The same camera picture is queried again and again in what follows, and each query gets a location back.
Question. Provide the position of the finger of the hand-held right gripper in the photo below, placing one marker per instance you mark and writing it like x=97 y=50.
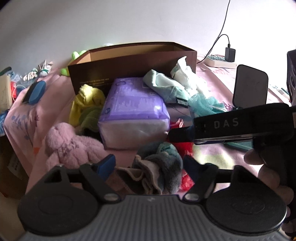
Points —
x=180 y=135

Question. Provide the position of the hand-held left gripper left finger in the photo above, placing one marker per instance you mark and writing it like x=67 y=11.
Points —
x=105 y=165

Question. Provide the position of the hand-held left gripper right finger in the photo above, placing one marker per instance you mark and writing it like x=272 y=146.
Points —
x=192 y=166

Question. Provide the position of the blue-grey fleece cloth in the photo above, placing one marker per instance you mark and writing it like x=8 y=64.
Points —
x=166 y=166

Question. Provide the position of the beige grey cloth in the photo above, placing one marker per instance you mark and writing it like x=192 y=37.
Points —
x=148 y=171

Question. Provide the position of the pink plush rabbit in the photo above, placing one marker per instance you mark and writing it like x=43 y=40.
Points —
x=67 y=143

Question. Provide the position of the mint green cloth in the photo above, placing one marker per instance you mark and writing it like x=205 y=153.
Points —
x=161 y=85

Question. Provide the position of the purple tissue pack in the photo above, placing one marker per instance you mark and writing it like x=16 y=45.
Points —
x=131 y=104

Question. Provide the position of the white cloth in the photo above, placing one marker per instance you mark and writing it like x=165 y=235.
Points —
x=185 y=74

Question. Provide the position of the yellow soft cloth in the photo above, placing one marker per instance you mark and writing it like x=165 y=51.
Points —
x=90 y=95

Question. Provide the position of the brown cardboard box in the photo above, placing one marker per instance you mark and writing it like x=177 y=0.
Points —
x=92 y=69

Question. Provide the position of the person's right hand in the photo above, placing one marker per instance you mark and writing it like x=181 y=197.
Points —
x=270 y=173

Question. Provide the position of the red plastic bag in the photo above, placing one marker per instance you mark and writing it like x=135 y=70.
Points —
x=186 y=149

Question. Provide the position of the teal flat book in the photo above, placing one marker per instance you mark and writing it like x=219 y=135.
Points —
x=240 y=146

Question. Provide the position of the white power strip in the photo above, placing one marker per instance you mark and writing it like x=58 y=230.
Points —
x=217 y=60

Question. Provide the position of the black charger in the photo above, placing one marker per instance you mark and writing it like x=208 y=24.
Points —
x=230 y=54

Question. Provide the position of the pink bedsheet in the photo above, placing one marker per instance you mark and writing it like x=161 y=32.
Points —
x=55 y=97

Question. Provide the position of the brown cardboard carton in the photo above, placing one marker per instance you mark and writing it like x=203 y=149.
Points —
x=11 y=166

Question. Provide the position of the blue glasses case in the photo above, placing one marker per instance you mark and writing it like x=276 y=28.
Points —
x=38 y=91

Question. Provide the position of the black phone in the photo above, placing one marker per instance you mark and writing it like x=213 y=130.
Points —
x=26 y=97

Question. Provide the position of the blue patterned cloth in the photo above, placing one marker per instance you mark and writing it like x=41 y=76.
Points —
x=3 y=122

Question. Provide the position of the lime green plush toy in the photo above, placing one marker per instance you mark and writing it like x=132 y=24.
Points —
x=75 y=55

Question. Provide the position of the red packet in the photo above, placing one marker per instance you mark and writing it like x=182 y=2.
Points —
x=13 y=90

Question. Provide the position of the tan cardboard box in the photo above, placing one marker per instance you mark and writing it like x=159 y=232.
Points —
x=4 y=92

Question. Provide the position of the clear blue printed bag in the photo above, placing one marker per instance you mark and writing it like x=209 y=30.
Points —
x=15 y=77

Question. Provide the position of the dark green curved object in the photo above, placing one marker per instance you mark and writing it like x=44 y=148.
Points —
x=4 y=70

